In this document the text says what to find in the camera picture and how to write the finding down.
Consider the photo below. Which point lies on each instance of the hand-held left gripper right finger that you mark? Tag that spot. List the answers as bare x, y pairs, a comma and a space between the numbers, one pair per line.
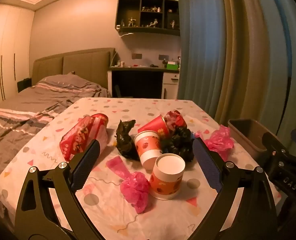
206, 165

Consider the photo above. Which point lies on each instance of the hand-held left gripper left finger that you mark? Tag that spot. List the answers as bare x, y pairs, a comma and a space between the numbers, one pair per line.
84, 165

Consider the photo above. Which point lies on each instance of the grey plastic bin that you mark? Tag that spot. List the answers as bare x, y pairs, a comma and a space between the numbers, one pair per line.
248, 140

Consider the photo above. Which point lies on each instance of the pink plastic bag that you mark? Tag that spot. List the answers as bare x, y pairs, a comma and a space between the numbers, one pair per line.
135, 187
218, 140

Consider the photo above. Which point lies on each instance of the red snack bag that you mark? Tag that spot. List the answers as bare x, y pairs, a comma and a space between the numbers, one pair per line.
75, 135

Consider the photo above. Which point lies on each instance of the large black plastic bag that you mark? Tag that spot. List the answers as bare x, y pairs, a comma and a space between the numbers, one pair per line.
181, 142

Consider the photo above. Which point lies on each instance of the small black plastic bag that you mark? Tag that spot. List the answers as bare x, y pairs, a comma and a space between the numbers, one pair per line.
124, 140

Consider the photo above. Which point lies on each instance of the orange print paper cup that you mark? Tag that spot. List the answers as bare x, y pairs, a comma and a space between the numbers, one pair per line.
163, 185
148, 146

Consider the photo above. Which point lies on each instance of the red foil wrapper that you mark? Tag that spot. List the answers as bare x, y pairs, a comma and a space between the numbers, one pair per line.
173, 120

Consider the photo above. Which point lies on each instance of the red paper cup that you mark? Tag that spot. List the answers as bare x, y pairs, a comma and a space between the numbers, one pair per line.
151, 125

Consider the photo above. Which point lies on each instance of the confetti print tablecloth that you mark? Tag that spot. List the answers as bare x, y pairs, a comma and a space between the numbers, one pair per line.
108, 110

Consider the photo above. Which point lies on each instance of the white desk drawer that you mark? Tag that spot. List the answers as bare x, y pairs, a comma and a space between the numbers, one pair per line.
171, 78

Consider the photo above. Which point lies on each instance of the black bedside table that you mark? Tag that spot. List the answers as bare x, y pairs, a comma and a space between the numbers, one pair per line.
24, 85

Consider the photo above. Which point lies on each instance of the green box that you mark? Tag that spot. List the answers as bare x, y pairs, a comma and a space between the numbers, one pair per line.
172, 65

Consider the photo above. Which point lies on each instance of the white desk with dark top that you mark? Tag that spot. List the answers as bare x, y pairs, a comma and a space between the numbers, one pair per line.
138, 69

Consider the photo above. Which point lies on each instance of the small dark statuette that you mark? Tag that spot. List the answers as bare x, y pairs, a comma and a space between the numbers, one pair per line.
164, 63

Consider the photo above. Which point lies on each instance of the blue and beige curtain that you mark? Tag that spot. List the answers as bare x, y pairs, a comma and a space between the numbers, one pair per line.
213, 42

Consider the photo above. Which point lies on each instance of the white wardrobe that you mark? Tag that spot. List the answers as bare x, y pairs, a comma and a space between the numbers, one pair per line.
10, 55

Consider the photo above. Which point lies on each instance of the row of small figurines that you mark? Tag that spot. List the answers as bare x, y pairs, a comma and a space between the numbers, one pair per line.
131, 22

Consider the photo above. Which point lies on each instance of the grey wall socket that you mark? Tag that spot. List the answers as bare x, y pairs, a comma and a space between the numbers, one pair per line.
136, 55
162, 57

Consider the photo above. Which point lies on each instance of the dark wall shelf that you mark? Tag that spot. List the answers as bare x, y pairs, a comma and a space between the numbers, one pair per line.
129, 12

